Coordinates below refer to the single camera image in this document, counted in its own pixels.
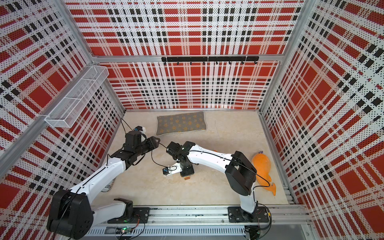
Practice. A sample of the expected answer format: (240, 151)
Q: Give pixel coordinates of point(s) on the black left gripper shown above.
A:
(152, 142)

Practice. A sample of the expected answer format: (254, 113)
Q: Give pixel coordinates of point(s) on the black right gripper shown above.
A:
(189, 172)

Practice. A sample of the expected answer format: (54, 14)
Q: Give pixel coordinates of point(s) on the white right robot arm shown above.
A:
(240, 172)

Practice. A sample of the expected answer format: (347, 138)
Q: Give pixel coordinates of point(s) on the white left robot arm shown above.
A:
(71, 214)

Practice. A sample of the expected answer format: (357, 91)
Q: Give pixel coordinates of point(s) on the grey floral cushion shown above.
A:
(180, 123)

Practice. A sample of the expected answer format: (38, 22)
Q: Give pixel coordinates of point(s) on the patterned cup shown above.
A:
(109, 186)

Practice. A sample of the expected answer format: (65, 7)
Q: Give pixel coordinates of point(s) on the orange plush toy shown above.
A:
(263, 166)

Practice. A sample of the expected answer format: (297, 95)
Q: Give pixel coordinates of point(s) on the green lit circuit board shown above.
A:
(123, 231)

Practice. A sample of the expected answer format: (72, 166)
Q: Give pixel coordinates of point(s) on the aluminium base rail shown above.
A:
(287, 222)

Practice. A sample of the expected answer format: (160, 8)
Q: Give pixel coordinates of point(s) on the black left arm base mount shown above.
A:
(131, 213)

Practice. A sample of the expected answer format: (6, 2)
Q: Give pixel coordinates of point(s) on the white wire mesh basket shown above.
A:
(68, 110)

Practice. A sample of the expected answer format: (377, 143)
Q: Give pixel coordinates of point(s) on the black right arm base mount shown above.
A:
(259, 215)

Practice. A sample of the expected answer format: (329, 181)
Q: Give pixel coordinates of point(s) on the black hook rail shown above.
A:
(210, 59)

